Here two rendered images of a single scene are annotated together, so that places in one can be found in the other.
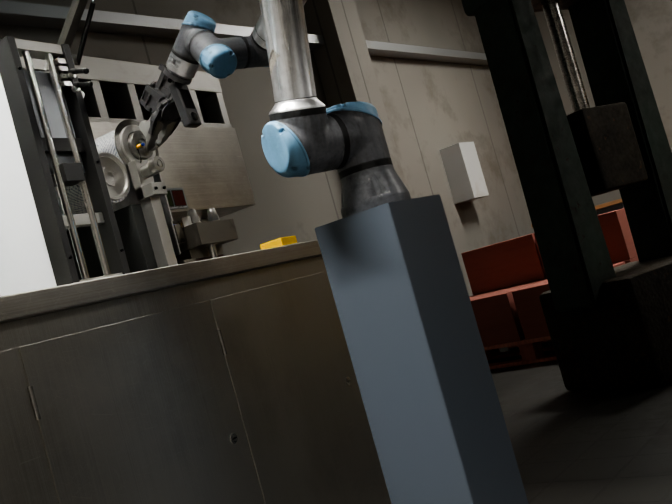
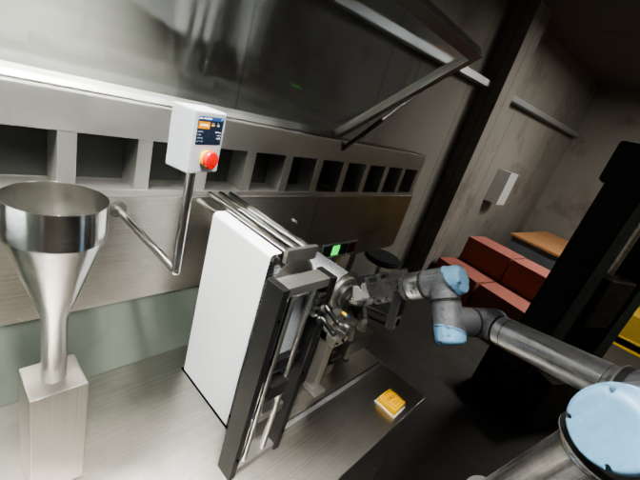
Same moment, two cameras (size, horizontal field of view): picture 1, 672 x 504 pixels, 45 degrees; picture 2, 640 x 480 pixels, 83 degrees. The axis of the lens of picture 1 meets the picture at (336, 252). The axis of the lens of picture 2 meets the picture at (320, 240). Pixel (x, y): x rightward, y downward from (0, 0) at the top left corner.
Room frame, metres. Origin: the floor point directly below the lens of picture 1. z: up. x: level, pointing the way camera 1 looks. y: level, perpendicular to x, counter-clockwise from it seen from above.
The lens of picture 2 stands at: (1.04, 0.43, 1.78)
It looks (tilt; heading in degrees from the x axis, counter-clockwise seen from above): 21 degrees down; 6
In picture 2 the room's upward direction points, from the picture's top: 18 degrees clockwise
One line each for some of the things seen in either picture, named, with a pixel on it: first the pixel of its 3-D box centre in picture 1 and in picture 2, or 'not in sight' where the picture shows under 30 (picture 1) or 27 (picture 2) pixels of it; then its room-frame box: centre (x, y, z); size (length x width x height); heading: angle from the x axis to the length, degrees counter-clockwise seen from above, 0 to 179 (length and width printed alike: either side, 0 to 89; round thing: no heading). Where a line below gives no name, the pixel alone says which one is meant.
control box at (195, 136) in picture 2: not in sight; (199, 140); (1.59, 0.72, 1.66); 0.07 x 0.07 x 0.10; 75
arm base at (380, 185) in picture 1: (371, 188); not in sight; (1.71, -0.11, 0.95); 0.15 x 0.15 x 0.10
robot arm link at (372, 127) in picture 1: (353, 136); not in sight; (1.70, -0.10, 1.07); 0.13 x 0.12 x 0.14; 123
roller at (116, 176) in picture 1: (76, 191); not in sight; (2.01, 0.59, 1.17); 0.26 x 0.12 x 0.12; 59
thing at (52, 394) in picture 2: not in sight; (53, 370); (1.48, 0.88, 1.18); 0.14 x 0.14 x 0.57
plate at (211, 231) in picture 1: (165, 249); (322, 314); (2.28, 0.47, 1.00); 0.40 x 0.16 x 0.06; 59
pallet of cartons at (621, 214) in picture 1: (545, 290); (494, 287); (5.14, -1.22, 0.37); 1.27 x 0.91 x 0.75; 51
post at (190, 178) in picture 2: not in sight; (183, 222); (1.59, 0.73, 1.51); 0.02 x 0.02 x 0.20
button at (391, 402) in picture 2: (278, 244); (390, 401); (2.06, 0.14, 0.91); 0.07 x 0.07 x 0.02; 59
